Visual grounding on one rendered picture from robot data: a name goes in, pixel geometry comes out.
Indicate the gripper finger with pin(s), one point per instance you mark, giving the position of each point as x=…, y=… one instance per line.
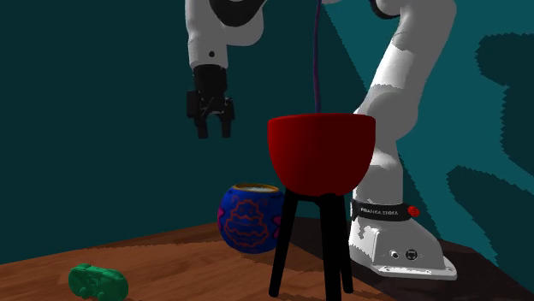
x=202, y=128
x=225, y=128

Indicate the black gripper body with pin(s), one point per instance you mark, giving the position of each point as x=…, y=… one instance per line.
x=210, y=85

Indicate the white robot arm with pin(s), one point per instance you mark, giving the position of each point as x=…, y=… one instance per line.
x=396, y=104

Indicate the blue round patterned pot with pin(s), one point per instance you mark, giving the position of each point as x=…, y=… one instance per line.
x=246, y=221

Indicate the red plant pot, black legs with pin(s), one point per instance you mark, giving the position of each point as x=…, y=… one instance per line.
x=321, y=150

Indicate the green toy car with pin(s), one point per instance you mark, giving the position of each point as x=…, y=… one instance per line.
x=98, y=281

